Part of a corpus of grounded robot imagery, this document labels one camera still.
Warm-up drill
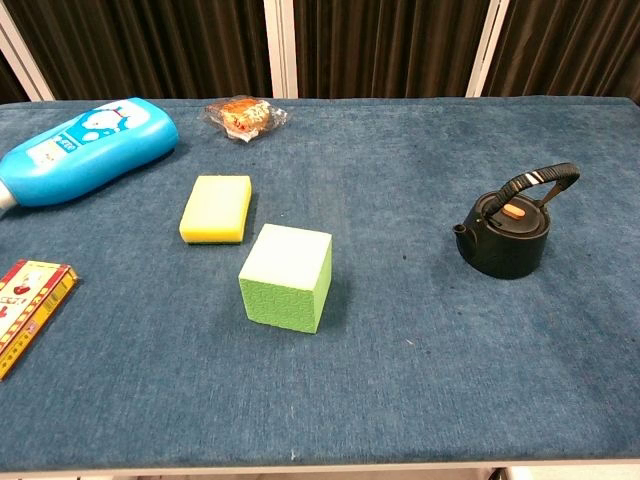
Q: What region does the green cube with white top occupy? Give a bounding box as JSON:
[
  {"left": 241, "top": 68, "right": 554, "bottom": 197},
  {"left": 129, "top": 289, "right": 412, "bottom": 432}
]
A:
[{"left": 237, "top": 222, "right": 334, "bottom": 335}]

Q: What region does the yellow sponge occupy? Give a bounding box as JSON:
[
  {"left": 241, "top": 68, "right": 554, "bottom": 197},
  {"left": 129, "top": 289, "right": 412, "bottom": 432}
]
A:
[{"left": 178, "top": 174, "right": 253, "bottom": 246}]

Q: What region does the blue tablecloth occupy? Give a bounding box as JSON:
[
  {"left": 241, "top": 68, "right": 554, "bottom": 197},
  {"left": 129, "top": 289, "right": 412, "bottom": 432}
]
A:
[{"left": 0, "top": 97, "right": 640, "bottom": 472}]

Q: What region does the wrapped pastry in clear plastic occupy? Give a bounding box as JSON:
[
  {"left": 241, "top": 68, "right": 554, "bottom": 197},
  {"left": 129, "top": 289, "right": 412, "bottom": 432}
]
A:
[{"left": 202, "top": 95, "right": 289, "bottom": 144}]

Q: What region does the blue plastic bottle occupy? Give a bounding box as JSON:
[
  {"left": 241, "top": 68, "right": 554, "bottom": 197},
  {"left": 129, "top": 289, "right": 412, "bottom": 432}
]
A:
[{"left": 0, "top": 97, "right": 180, "bottom": 218}]

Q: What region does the dark brown curtain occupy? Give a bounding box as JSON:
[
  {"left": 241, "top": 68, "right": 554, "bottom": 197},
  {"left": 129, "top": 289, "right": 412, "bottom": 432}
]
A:
[{"left": 0, "top": 0, "right": 640, "bottom": 106}]

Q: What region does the red and yellow flat box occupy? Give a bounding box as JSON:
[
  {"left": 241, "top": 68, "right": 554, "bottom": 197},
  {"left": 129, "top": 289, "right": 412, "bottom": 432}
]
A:
[{"left": 0, "top": 259, "right": 79, "bottom": 382}]

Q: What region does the black teapot with handle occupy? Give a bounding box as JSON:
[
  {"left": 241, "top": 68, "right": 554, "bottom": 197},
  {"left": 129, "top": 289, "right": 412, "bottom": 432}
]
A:
[{"left": 452, "top": 162, "right": 582, "bottom": 280}]

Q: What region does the white frame post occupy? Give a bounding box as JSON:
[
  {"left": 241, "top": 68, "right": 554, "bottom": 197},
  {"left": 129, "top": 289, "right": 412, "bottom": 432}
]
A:
[
  {"left": 263, "top": 0, "right": 300, "bottom": 100},
  {"left": 0, "top": 2, "right": 56, "bottom": 103},
  {"left": 463, "top": 0, "right": 511, "bottom": 99}
]

